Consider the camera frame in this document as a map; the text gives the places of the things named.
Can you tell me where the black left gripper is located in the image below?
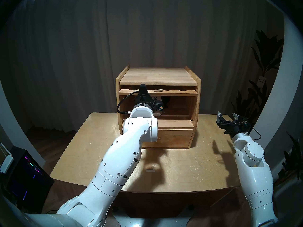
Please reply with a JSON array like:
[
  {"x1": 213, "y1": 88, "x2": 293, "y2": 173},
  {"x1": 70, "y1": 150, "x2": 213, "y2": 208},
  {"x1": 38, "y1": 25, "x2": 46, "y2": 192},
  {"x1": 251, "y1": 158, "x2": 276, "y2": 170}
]
[{"x1": 135, "y1": 84, "x2": 156, "y2": 109}]

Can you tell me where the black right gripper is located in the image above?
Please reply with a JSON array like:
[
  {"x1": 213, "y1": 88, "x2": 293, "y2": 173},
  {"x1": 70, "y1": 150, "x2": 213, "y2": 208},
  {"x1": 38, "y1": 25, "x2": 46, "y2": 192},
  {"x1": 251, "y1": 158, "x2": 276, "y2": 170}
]
[{"x1": 217, "y1": 111, "x2": 251, "y2": 136}]

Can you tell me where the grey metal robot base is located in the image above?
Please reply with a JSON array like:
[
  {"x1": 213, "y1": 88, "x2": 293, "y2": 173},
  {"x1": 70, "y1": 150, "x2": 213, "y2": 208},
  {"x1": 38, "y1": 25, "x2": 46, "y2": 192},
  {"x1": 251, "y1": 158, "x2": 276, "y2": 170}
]
[{"x1": 111, "y1": 205, "x2": 192, "y2": 227}]

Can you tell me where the wooden cabinet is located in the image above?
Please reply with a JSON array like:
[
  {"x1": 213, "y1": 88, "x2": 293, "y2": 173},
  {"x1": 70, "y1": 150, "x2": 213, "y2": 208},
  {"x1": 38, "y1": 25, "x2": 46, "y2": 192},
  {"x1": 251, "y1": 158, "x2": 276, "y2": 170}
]
[{"x1": 116, "y1": 65, "x2": 202, "y2": 149}]

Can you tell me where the wooden flip door with peg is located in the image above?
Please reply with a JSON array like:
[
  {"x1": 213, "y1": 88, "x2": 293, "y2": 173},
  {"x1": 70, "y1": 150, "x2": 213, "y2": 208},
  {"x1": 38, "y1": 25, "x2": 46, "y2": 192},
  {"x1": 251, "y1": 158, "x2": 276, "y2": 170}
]
[{"x1": 119, "y1": 88, "x2": 198, "y2": 96}]

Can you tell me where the white curved arch pillar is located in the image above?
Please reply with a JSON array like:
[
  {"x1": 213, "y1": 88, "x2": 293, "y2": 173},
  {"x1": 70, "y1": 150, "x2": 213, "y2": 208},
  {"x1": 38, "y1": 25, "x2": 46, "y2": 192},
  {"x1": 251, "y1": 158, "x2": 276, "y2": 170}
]
[
  {"x1": 0, "y1": 80, "x2": 46, "y2": 168},
  {"x1": 247, "y1": 14, "x2": 303, "y2": 158}
]

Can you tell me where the grey curtain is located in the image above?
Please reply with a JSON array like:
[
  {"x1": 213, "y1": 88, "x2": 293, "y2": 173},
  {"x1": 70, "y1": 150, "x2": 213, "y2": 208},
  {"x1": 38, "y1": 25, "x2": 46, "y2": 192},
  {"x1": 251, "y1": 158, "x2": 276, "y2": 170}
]
[{"x1": 0, "y1": 0, "x2": 284, "y2": 132}]

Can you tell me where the tall dark leafy plant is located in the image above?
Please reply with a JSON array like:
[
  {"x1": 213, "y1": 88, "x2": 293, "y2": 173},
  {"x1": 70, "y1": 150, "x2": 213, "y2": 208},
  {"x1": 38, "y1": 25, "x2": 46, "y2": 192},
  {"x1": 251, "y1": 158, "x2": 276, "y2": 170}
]
[{"x1": 232, "y1": 29, "x2": 284, "y2": 137}]

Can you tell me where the dark potted plant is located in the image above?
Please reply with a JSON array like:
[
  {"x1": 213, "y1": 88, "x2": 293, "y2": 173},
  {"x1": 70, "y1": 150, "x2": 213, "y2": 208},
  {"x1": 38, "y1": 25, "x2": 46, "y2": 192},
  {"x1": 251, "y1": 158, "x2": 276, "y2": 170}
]
[{"x1": 275, "y1": 131, "x2": 303, "y2": 187}]

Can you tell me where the black computer tower with lights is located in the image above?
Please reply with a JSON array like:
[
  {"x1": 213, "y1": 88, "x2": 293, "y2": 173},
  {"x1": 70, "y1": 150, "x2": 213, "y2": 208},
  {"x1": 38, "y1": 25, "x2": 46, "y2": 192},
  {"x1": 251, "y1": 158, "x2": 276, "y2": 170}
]
[{"x1": 6, "y1": 146, "x2": 55, "y2": 214}]

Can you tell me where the white router box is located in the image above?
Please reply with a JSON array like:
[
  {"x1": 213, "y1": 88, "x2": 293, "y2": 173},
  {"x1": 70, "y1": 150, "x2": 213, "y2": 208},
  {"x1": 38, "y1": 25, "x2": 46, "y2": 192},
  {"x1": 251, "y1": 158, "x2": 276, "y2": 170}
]
[{"x1": 0, "y1": 142, "x2": 14, "y2": 174}]

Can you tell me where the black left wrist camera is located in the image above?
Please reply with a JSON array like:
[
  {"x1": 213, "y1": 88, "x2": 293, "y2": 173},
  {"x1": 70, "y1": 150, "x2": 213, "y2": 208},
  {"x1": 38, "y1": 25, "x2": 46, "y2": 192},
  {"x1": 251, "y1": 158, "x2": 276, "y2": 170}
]
[{"x1": 153, "y1": 99, "x2": 165, "y2": 117}]

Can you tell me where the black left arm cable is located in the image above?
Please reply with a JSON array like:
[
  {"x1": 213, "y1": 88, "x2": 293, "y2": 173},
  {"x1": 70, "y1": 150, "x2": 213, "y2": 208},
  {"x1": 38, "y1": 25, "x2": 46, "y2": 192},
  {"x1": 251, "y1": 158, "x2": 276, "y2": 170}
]
[{"x1": 117, "y1": 91, "x2": 140, "y2": 114}]

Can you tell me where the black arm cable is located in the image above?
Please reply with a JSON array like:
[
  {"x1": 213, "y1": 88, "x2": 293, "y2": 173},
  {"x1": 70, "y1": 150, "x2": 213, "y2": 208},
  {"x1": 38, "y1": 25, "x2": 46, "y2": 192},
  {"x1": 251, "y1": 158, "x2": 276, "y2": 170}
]
[
  {"x1": 249, "y1": 127, "x2": 262, "y2": 141},
  {"x1": 117, "y1": 91, "x2": 140, "y2": 114}
]

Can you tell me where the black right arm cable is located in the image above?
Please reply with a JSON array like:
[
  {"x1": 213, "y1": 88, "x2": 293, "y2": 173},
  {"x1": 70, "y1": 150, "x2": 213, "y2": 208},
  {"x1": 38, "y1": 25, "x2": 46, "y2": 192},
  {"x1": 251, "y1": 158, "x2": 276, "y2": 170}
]
[{"x1": 249, "y1": 127, "x2": 262, "y2": 141}]

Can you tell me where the wooden drawer with peg handle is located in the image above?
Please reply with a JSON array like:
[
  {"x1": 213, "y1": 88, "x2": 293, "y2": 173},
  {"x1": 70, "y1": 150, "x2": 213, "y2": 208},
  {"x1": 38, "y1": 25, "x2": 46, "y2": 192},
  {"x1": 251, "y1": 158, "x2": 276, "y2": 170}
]
[{"x1": 142, "y1": 128, "x2": 194, "y2": 149}]

